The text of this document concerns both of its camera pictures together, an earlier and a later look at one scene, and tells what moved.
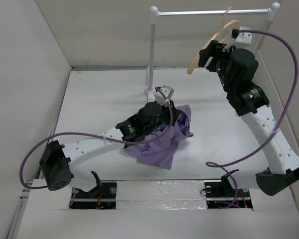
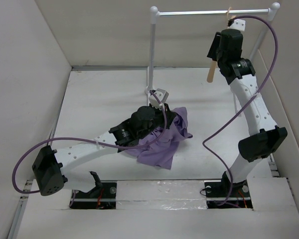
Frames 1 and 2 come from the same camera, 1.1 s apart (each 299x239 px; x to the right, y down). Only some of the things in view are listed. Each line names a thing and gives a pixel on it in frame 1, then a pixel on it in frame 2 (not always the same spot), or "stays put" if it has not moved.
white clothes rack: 154,14 stays put
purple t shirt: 160,152 stays put
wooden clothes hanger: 224,21 -> 211,73
